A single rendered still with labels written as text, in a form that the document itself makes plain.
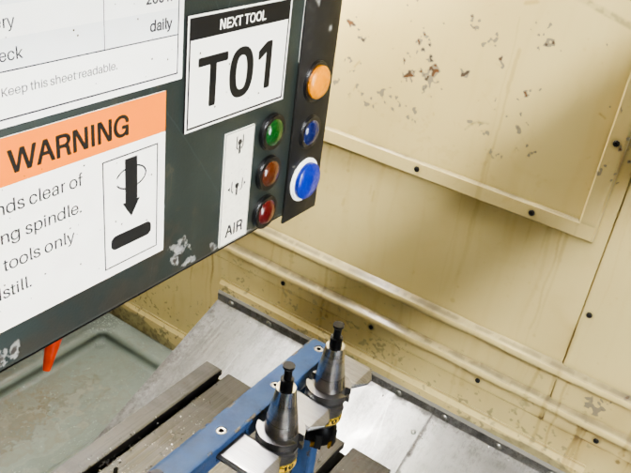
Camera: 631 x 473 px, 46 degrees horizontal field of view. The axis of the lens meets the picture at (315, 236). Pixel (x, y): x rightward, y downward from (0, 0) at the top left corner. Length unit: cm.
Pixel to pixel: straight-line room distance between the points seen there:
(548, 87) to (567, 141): 9
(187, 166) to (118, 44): 10
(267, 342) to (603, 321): 75
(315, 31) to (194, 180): 14
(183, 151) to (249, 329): 130
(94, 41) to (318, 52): 21
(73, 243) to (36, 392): 157
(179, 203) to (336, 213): 104
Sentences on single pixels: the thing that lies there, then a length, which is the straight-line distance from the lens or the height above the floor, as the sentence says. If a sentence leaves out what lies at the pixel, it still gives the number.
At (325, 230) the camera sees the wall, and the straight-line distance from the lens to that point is 153.
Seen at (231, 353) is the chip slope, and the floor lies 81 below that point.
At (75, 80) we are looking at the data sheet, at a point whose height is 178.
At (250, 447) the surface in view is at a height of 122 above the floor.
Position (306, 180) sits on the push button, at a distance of 57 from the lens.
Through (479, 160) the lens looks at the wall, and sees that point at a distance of 130.
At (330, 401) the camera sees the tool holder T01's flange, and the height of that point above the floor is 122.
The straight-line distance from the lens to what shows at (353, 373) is 107.
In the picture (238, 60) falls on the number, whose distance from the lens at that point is 47.
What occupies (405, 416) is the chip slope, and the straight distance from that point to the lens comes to 159.
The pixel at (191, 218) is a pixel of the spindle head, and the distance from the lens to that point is 48.
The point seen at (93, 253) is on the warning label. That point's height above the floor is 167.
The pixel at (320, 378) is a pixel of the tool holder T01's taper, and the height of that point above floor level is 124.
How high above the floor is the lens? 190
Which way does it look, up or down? 30 degrees down
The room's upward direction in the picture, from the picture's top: 8 degrees clockwise
